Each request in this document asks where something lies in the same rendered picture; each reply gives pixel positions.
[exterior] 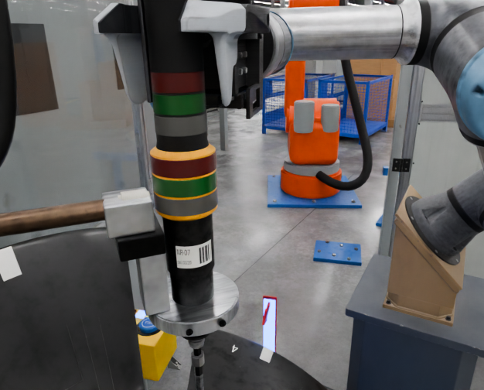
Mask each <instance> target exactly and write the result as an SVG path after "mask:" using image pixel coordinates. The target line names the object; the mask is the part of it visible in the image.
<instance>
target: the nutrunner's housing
mask: <svg viewBox="0 0 484 390"><path fill-rule="evenodd" d="M162 220H163V229H164V234H165V245H166V261H167V269H168V271H169V272H170V280H171V289H172V298H173V300H174V301H175V302H176V303H178V304H179V305H182V306H198V305H202V304H204V303H206V302H208V301H209V300H211V299H212V297H213V294H214V287H213V267H214V265H215V261H214V244H213V213H212V214H211V215H209V216H207V217H204V218H200V219H198V220H193V221H173V220H169V219H166V218H164V217H162ZM208 335H209V334H204V335H200V336H195V337H183V338H185V339H187V340H201V339H203V338H205V337H207V336H208Z"/></svg>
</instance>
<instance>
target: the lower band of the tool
mask: <svg viewBox="0 0 484 390"><path fill-rule="evenodd" d="M215 151H216V149H215V147H214V146H213V145H211V144H209V145H208V146H207V147H206V148H204V149H200V150H196V151H191V152H165V151H161V150H158V149H157V148H156V147H154V148H153V149H152V150H151V151H150V155H151V156H152V157H154V158H156V159H164V160H176V161H178V160H191V159H200V158H203V157H207V156H210V155H212V154H214V153H215ZM215 171H216V169H215V170H214V171H213V172H211V173H209V174H206V175H204V176H198V177H193V178H185V179H172V178H165V177H160V176H156V175H155V174H154V173H153V176H155V177H158V178H160V179H164V180H195V179H199V178H203V177H206V176H209V175H211V174H213V173H214V172H215ZM215 190H216V189H215ZM215 190H213V191H211V192H209V193H207V194H204V195H201V196H198V197H186V198H174V197H164V196H161V195H159V194H157V193H156V192H155V191H154V193H155V194H156V195H157V196H159V197H163V198H166V199H171V200H189V199H196V198H200V197H204V196H207V195H209V194H211V193H213V192H214V191H215ZM216 209H217V206H216V207H215V208H213V209H212V210H210V211H208V212H206V213H204V214H198V215H194V216H187V217H177V216H169V215H166V214H162V213H160V212H158V211H157V210H156V212H157V213H158V214H159V215H161V216H162V217H164V218H166V219H169V220H173V221H193V220H198V219H200V218H204V217H207V216H209V215H211V214H212V213H213V212H214V211H215V210H216Z"/></svg>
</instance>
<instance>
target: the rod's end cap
mask: <svg viewBox="0 0 484 390"><path fill-rule="evenodd" d="M120 194H121V195H118V199H119V200H120V199H122V200H133V199H138V198H144V197H148V196H150V193H149V192H148V191H146V189H140V190H129V191H124V192H120Z"/></svg>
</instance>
